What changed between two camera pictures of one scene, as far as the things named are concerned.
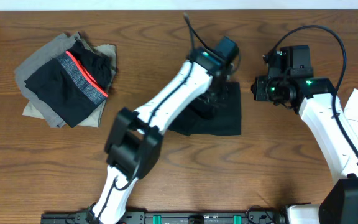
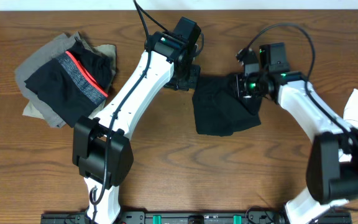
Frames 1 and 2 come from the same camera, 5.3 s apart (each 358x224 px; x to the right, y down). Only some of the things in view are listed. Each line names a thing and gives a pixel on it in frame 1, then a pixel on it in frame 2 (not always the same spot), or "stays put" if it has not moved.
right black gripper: (258, 93) to (239, 82)
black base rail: (170, 218) stays put
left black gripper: (220, 101) to (191, 82)
